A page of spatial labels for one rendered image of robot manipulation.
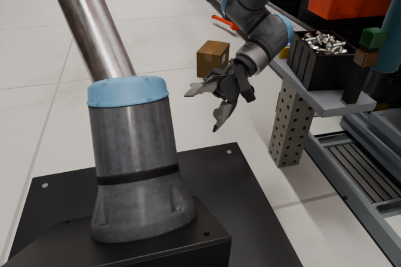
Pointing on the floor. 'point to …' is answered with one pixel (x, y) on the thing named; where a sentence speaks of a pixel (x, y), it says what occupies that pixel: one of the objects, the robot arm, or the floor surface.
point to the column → (290, 127)
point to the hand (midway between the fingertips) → (200, 117)
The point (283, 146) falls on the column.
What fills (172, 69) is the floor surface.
